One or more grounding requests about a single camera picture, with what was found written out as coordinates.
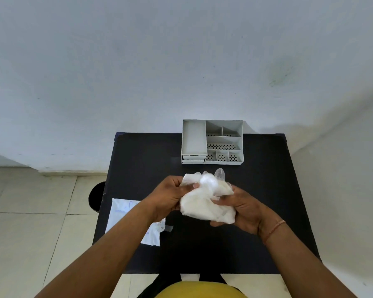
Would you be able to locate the person's left hand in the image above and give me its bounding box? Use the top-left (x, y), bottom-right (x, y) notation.
top-left (142, 175), bottom-right (202, 224)

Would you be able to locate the person's right hand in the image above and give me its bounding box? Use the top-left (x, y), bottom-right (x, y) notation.
top-left (210, 185), bottom-right (282, 236)

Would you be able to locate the white cloth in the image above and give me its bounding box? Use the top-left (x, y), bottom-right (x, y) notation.
top-left (178, 168), bottom-right (237, 225)

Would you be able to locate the person's right forearm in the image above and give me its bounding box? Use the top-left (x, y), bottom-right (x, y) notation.
top-left (258, 214), bottom-right (358, 298)

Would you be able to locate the person's left forearm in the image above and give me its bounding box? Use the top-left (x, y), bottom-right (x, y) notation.
top-left (34, 199), bottom-right (166, 298)

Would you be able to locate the grey plastic desk organizer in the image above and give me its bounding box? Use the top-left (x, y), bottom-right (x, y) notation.
top-left (182, 119), bottom-right (245, 165)

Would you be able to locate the white paper sheet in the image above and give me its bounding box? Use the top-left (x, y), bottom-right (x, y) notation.
top-left (105, 198), bottom-right (167, 247)

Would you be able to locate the yellow shirt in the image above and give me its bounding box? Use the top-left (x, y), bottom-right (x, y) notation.
top-left (154, 281), bottom-right (248, 298)

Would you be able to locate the black round stool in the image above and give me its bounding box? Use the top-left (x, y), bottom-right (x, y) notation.
top-left (88, 181), bottom-right (107, 214)

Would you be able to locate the orange thread bracelet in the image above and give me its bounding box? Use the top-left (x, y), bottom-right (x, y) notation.
top-left (262, 219), bottom-right (287, 244)

